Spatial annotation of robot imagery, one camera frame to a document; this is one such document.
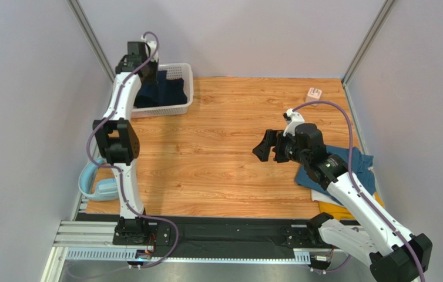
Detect navy blue t shirt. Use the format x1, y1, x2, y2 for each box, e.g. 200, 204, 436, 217
134, 70, 187, 109

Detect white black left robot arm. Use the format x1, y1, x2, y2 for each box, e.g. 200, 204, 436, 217
90, 38, 159, 245

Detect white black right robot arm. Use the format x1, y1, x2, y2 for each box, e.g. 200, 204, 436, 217
253, 123, 432, 281

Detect white perforated plastic basket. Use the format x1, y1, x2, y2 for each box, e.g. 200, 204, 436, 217
132, 63, 194, 119

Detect small pink white box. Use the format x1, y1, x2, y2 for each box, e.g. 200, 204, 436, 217
305, 88, 323, 106

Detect white t shirt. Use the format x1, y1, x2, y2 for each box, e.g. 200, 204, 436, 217
311, 190, 343, 207

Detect teal blue t shirt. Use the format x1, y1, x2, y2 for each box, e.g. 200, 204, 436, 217
294, 145, 377, 203

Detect yellow t shirt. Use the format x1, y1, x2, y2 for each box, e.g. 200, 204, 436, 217
318, 192, 385, 220

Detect light blue headphones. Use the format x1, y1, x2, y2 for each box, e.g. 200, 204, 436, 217
78, 162, 119, 202

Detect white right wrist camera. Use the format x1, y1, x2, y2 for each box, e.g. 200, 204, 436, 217
283, 109, 305, 136

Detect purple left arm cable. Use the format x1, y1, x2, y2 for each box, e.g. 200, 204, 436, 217
86, 31, 180, 269

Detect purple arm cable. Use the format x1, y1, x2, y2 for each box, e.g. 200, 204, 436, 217
293, 100, 427, 282
86, 31, 180, 269

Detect left corner aluminium post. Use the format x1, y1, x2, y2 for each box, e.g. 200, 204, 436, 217
66, 0, 115, 82

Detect corner aluminium post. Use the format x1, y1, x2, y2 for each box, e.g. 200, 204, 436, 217
341, 0, 397, 87
66, 0, 115, 82

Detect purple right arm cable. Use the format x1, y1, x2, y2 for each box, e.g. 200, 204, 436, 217
293, 100, 427, 282

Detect right corner aluminium post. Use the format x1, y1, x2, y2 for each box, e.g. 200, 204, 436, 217
341, 0, 397, 87

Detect aluminium front rail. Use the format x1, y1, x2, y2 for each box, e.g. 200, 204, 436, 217
41, 220, 410, 282

